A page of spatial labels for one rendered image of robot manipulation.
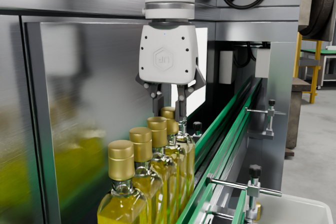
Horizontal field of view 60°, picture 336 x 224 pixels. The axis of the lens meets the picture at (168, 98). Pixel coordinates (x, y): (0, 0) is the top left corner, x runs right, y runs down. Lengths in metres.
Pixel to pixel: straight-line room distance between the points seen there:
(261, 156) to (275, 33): 0.62
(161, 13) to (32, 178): 0.32
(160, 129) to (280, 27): 1.07
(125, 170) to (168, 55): 0.21
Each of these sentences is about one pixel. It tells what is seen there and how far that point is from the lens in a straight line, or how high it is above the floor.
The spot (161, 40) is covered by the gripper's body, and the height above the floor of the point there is 1.46.
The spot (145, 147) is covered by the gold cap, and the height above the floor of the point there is 1.31.
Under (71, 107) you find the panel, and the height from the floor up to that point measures 1.36.
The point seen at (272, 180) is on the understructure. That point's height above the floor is 0.70.
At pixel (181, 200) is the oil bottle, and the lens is 0.61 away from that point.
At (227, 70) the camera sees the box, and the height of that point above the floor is 1.25.
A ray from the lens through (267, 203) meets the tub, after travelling 0.95.
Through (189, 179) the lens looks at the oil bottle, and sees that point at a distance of 0.63.
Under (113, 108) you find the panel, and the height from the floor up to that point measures 1.32.
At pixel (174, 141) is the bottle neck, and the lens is 0.55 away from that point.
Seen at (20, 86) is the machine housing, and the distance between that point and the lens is 0.46.
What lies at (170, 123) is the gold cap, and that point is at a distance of 0.53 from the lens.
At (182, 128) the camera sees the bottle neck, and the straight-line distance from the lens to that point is 0.60.
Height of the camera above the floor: 1.49
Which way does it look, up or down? 14 degrees down
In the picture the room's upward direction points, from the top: straight up
